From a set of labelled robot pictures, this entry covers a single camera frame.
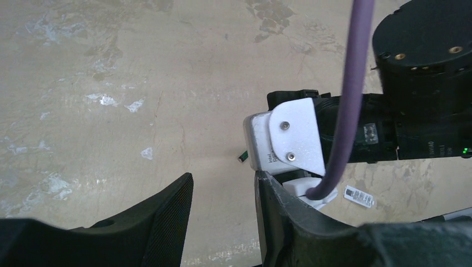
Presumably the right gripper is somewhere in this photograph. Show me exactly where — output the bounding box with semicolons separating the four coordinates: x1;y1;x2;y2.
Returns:
267;89;398;164

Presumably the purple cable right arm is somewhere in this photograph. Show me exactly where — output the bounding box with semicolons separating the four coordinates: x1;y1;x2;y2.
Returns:
305;0;377;201

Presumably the white battery cover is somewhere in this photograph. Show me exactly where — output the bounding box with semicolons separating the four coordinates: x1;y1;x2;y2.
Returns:
343;185;375;208

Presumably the green AAA battery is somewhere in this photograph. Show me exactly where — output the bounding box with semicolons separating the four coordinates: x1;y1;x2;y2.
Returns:
238;151;248;163

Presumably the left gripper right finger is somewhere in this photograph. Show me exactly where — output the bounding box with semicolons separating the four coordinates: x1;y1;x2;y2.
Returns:
254;171;471;266

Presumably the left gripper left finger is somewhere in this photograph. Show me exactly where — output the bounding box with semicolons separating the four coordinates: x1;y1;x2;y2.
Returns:
1;173;194;266

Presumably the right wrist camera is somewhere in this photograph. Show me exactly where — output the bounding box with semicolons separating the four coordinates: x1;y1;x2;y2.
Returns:
242;97;338;211

